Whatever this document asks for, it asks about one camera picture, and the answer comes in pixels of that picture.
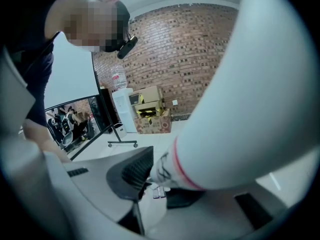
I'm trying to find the red patterned cardboard box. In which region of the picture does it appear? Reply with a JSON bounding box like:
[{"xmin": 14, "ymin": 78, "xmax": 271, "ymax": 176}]
[{"xmin": 134, "ymin": 108, "xmax": 174, "ymax": 135}]

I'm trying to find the person's dark shirt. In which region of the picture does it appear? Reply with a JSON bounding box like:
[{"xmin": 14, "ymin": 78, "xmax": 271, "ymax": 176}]
[{"xmin": 0, "ymin": 0, "xmax": 76, "ymax": 128}]

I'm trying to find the clear water bottle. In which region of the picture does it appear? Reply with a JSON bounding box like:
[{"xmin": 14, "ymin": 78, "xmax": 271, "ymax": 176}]
[{"xmin": 111, "ymin": 64, "xmax": 129, "ymax": 90}]

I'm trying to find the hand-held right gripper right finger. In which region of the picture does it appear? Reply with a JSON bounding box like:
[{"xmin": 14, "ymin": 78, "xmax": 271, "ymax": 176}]
[{"xmin": 146, "ymin": 180, "xmax": 289, "ymax": 240}]

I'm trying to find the white broom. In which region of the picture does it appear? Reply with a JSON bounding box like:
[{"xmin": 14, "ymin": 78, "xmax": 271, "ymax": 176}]
[{"xmin": 149, "ymin": 0, "xmax": 320, "ymax": 192}]

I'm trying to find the white water dispenser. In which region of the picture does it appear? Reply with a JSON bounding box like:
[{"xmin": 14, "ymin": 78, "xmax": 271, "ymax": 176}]
[{"xmin": 111, "ymin": 87, "xmax": 135, "ymax": 135}]

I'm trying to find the white panel on wheeled stand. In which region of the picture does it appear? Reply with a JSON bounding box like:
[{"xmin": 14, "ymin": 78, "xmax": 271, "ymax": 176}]
[{"xmin": 43, "ymin": 31, "xmax": 139, "ymax": 160}]

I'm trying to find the white shell chair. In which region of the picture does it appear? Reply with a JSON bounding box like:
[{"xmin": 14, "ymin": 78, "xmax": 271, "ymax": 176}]
[{"xmin": 61, "ymin": 130, "xmax": 75, "ymax": 147}]

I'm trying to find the cardboard box with striped tape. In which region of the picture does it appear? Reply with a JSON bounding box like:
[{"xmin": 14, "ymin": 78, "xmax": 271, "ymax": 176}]
[{"xmin": 134, "ymin": 100, "xmax": 166, "ymax": 119}]

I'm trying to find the person's head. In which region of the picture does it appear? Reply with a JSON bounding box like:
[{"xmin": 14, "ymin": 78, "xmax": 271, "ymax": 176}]
[{"xmin": 44, "ymin": 0, "xmax": 131, "ymax": 54}]

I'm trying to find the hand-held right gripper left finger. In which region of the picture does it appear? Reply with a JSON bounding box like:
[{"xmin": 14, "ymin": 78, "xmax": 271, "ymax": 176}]
[{"xmin": 61, "ymin": 145, "xmax": 155, "ymax": 236}]

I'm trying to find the black head-mounted camera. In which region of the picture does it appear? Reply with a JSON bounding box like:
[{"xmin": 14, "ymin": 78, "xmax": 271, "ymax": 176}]
[{"xmin": 116, "ymin": 34, "xmax": 139, "ymax": 60}]

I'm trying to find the person's left forearm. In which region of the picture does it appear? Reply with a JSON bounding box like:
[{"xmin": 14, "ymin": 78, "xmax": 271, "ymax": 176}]
[{"xmin": 21, "ymin": 118, "xmax": 73, "ymax": 164}]

